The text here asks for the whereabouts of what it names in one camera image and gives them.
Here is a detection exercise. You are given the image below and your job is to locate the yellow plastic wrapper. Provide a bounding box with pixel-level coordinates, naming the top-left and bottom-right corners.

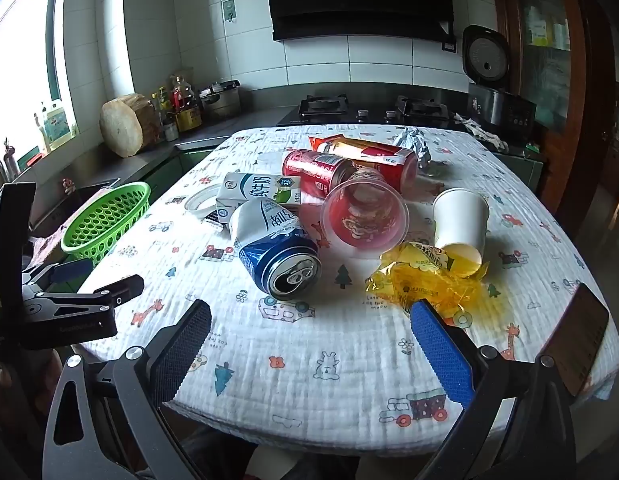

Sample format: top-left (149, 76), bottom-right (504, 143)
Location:
top-left (366, 242), bottom-right (489, 328)

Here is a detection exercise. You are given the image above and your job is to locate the black gas stove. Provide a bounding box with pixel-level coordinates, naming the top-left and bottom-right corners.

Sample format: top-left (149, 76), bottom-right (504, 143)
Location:
top-left (278, 94), bottom-right (454, 128)

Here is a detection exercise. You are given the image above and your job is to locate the black rice cooker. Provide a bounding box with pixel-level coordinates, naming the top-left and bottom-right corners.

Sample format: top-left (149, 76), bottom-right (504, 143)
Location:
top-left (462, 25), bottom-right (536, 140)

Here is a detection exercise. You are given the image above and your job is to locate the steel pressure cooker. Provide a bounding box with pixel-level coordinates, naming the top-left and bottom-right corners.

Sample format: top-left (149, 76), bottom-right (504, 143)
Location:
top-left (198, 79), bottom-right (241, 120)

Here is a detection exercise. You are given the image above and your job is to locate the red soda can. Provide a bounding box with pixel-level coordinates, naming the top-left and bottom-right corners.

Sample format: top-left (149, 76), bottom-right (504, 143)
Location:
top-left (282, 148), bottom-right (357, 200)

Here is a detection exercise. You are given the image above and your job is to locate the silver white wrapper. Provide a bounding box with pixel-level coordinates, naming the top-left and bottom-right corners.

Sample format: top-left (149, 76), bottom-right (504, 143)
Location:
top-left (394, 127), bottom-right (431, 172)

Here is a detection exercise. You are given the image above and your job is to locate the white paper cup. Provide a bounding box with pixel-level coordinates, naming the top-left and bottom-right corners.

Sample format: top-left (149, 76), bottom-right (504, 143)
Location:
top-left (433, 188), bottom-right (489, 278)

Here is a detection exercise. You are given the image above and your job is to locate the round wooden chopping block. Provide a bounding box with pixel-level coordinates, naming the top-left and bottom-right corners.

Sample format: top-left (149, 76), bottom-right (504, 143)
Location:
top-left (99, 93), bottom-right (160, 158)

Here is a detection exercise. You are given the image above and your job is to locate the white green milk carton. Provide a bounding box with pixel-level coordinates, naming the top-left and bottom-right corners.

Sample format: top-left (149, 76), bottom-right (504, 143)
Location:
top-left (216, 172), bottom-right (302, 224)

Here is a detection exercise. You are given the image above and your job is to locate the green plastic basket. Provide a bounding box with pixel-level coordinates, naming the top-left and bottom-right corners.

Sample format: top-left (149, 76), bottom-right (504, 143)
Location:
top-left (61, 181), bottom-right (151, 266)

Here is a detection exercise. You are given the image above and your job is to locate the small white jar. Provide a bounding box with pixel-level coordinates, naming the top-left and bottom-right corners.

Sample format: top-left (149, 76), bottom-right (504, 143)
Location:
top-left (163, 120), bottom-right (179, 142)

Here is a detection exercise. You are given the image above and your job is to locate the green cabinet drawer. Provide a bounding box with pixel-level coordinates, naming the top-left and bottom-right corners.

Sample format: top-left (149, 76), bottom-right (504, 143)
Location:
top-left (141, 148), bottom-right (213, 205)

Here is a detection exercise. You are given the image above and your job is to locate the detergent bottle on windowsill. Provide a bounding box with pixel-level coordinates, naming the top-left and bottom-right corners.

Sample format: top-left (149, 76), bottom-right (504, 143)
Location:
top-left (39, 100), bottom-right (77, 153)

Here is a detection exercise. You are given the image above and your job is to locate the oil bottle with yellow label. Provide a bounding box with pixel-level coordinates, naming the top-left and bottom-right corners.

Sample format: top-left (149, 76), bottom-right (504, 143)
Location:
top-left (172, 75), bottom-right (202, 132)

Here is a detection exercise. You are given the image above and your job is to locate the white rag on counter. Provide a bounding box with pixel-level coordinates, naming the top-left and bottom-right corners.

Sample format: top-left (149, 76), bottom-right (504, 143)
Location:
top-left (454, 114), bottom-right (509, 153)

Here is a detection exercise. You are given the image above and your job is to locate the gold red tea bottle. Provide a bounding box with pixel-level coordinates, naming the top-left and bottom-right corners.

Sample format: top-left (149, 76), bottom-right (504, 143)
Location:
top-left (309, 134), bottom-right (418, 196)

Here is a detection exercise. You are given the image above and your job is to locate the wooden shelf cabinet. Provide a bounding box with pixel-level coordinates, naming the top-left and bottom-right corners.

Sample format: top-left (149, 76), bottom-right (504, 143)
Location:
top-left (495, 0), bottom-right (615, 231)

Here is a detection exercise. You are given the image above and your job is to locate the blue white drink can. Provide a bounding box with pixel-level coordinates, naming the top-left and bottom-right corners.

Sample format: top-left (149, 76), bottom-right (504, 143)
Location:
top-left (229, 197), bottom-right (321, 300)

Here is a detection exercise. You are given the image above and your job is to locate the white plastic cup lid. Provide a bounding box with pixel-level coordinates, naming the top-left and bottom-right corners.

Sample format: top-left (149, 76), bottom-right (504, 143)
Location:
top-left (184, 183), bottom-right (221, 220)

